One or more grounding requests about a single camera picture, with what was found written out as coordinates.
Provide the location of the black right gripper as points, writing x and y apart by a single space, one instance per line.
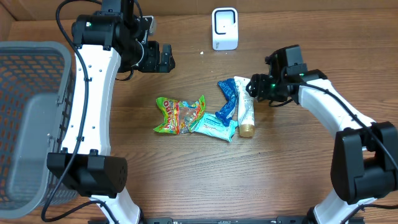
256 88

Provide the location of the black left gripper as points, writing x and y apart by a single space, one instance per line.
153 63

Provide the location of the white tube gold cap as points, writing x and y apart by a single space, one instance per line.
245 108

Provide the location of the blue snack wrapper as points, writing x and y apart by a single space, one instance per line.
228 88

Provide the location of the colourful gummy candy bag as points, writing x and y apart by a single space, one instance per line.
180 117

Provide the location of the teal wet wipes pack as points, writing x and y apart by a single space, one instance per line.
210 125

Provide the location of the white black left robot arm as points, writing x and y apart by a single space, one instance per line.
113 40

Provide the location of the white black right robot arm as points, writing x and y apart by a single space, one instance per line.
364 163

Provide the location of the white barcode scanner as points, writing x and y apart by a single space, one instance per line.
224 26

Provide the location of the grey plastic mesh basket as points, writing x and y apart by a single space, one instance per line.
36 99

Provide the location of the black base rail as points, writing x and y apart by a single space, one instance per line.
277 220

